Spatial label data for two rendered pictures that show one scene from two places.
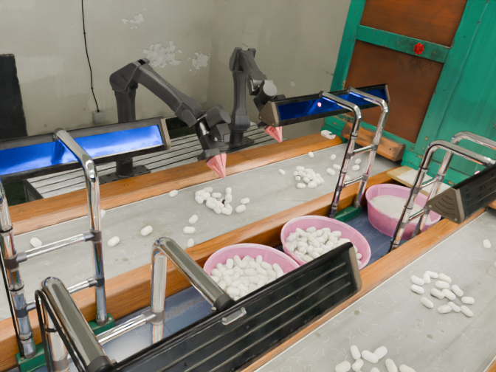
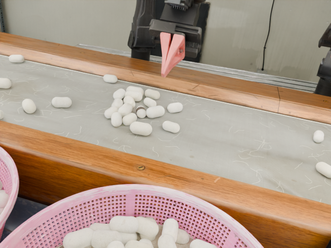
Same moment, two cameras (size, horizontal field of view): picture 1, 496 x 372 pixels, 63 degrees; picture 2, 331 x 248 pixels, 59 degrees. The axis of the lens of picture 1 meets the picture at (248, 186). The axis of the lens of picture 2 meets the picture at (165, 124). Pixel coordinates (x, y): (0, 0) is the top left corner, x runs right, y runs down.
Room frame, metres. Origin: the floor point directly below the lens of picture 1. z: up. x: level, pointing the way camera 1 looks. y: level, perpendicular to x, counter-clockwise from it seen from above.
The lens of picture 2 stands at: (0.91, -0.37, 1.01)
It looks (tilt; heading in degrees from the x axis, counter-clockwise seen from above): 29 degrees down; 56
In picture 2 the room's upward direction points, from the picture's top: 8 degrees clockwise
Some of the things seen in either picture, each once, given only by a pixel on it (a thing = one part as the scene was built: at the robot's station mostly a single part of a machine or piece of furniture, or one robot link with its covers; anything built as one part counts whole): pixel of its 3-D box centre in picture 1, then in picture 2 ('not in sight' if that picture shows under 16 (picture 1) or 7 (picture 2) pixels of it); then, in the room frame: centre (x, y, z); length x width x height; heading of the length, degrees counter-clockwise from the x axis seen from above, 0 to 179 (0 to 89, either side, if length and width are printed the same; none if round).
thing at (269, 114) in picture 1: (333, 100); not in sight; (1.37, -0.25, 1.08); 0.62 x 0.08 x 0.07; 135
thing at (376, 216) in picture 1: (398, 212); not in sight; (1.29, -0.56, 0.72); 0.27 x 0.27 x 0.10
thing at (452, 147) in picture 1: (446, 213); not in sight; (1.03, -0.58, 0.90); 0.20 x 0.19 x 0.45; 135
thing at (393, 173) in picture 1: (432, 187); not in sight; (1.44, -0.72, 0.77); 0.33 x 0.15 x 0.01; 45
